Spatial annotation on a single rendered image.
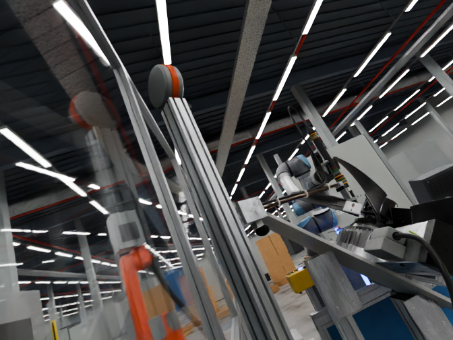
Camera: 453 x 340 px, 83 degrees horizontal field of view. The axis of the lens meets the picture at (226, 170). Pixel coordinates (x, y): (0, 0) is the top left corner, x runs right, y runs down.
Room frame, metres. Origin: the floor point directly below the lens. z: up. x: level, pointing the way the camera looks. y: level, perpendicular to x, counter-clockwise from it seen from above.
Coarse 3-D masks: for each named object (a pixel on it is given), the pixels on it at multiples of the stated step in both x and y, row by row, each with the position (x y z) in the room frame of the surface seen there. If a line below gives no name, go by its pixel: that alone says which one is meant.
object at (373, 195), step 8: (336, 160) 0.93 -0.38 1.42; (352, 168) 0.87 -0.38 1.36; (360, 176) 0.87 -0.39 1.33; (360, 184) 0.98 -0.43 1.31; (368, 184) 0.86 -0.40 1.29; (376, 184) 0.80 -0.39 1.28; (368, 192) 0.95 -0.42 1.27; (376, 192) 0.85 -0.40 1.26; (384, 192) 0.80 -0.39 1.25; (376, 200) 0.91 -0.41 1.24; (376, 208) 0.98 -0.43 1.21
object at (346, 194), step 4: (340, 184) 1.18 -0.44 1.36; (336, 188) 1.20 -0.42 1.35; (340, 188) 1.19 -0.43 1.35; (344, 188) 1.19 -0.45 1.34; (340, 192) 1.21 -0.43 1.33; (344, 192) 1.20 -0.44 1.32; (348, 192) 1.19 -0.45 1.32; (344, 196) 1.20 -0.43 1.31; (348, 196) 1.19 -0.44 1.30; (356, 196) 1.19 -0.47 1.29; (360, 196) 1.20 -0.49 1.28; (348, 200) 1.21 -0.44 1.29; (352, 200) 1.20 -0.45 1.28
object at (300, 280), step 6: (300, 270) 1.54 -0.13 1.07; (306, 270) 1.50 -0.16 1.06; (288, 276) 1.52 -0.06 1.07; (294, 276) 1.50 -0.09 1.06; (300, 276) 1.50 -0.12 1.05; (306, 276) 1.50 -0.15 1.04; (294, 282) 1.49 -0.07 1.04; (300, 282) 1.50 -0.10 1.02; (306, 282) 1.50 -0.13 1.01; (312, 282) 1.50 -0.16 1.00; (294, 288) 1.49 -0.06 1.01; (300, 288) 1.50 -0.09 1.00; (306, 288) 1.50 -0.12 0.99
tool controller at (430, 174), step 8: (440, 168) 1.65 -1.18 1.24; (448, 168) 1.60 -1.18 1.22; (424, 176) 1.62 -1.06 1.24; (432, 176) 1.58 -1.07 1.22; (440, 176) 1.59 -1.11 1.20; (448, 176) 1.60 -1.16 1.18; (416, 184) 1.63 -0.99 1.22; (424, 184) 1.58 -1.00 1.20; (432, 184) 1.59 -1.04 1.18; (440, 184) 1.60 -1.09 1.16; (448, 184) 1.61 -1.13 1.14; (416, 192) 1.68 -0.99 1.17; (424, 192) 1.62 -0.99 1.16; (432, 192) 1.60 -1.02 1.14; (440, 192) 1.61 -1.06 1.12; (448, 192) 1.62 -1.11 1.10; (424, 200) 1.66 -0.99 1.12; (432, 200) 1.61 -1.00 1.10
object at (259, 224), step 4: (260, 220) 0.82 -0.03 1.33; (252, 224) 0.82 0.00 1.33; (256, 224) 0.81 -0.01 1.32; (260, 224) 0.82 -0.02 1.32; (252, 228) 0.83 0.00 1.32; (256, 228) 0.82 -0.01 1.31; (260, 228) 0.82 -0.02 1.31; (264, 228) 0.82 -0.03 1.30; (268, 228) 0.83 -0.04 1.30; (256, 232) 0.82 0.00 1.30; (260, 232) 0.81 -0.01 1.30; (264, 232) 0.82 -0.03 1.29; (268, 232) 0.83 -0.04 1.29
